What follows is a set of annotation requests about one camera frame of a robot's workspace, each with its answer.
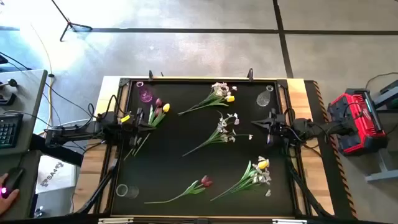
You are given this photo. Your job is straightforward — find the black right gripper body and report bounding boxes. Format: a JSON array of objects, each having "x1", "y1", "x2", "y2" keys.
[{"x1": 266, "y1": 108, "x2": 287, "y2": 135}]

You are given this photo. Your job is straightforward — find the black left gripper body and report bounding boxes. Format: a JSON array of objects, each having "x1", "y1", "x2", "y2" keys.
[{"x1": 123, "y1": 107, "x2": 147, "y2": 135}]

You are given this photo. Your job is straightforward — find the white artificial flower spray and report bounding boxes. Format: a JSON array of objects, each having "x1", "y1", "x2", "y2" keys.
[
  {"x1": 177, "y1": 82, "x2": 238, "y2": 116},
  {"x1": 182, "y1": 111, "x2": 254, "y2": 157},
  {"x1": 217, "y1": 155, "x2": 272, "y2": 198}
]

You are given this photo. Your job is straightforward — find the dark red artificial tulip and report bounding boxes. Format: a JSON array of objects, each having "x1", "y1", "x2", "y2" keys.
[{"x1": 144, "y1": 175, "x2": 214, "y2": 205}]

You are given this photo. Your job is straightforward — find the clear faceted glass vase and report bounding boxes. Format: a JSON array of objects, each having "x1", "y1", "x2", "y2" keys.
[{"x1": 256, "y1": 84, "x2": 275, "y2": 108}]

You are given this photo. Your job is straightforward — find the purple glass vase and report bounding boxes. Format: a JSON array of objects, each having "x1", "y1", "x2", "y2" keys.
[{"x1": 135, "y1": 80, "x2": 154, "y2": 104}]

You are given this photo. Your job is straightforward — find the clear cylindrical glass vase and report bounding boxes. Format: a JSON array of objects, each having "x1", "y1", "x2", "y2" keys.
[{"x1": 116, "y1": 183, "x2": 140, "y2": 200}]

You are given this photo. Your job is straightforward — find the black hazard-striped edge strip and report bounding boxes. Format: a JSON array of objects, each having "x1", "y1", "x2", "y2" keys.
[{"x1": 303, "y1": 80, "x2": 358, "y2": 220}]

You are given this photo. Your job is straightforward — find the black table mat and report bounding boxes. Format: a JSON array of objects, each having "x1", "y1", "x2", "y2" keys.
[{"x1": 111, "y1": 80, "x2": 295, "y2": 217}]

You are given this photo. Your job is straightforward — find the red black power tool case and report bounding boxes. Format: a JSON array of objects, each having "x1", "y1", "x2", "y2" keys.
[{"x1": 326, "y1": 88, "x2": 389, "y2": 156}]

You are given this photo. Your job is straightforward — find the white printed bag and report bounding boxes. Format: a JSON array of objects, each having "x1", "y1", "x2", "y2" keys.
[{"x1": 35, "y1": 155, "x2": 77, "y2": 194}]

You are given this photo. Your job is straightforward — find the grey desk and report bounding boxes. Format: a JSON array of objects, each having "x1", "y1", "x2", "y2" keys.
[{"x1": 0, "y1": 68, "x2": 49, "y2": 222}]

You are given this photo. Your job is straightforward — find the black tripod stand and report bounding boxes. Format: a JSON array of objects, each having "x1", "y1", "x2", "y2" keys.
[{"x1": 50, "y1": 0, "x2": 93, "y2": 42}]

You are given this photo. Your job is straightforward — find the grey metal stand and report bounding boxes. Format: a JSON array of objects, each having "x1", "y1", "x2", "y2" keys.
[{"x1": 365, "y1": 149, "x2": 398, "y2": 183}]

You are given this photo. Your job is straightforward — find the dark equipment case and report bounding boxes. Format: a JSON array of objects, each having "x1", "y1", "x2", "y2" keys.
[{"x1": 373, "y1": 79, "x2": 398, "y2": 110}]

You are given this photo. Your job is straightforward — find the black keyboard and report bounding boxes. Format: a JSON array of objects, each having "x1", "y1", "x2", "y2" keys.
[{"x1": 0, "y1": 113, "x2": 24, "y2": 149}]

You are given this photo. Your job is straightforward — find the black computer mouse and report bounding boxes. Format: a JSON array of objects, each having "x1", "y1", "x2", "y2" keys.
[{"x1": 1, "y1": 167, "x2": 25, "y2": 200}]

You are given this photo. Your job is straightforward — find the person's hand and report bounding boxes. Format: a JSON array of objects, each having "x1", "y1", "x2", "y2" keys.
[{"x1": 0, "y1": 172, "x2": 20, "y2": 216}]

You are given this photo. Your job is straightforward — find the black cable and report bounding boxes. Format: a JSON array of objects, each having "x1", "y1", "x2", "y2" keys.
[
  {"x1": 0, "y1": 51, "x2": 32, "y2": 72},
  {"x1": 365, "y1": 72, "x2": 398, "y2": 90},
  {"x1": 45, "y1": 82, "x2": 96, "y2": 119}
]

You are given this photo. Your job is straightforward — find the yellow cable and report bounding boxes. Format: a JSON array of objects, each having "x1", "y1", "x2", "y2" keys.
[{"x1": 29, "y1": 23, "x2": 56, "y2": 128}]

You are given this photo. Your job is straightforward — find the silver metal bracket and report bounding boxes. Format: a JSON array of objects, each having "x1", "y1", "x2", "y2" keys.
[
  {"x1": 98, "y1": 217, "x2": 134, "y2": 224},
  {"x1": 272, "y1": 218, "x2": 308, "y2": 224}
]

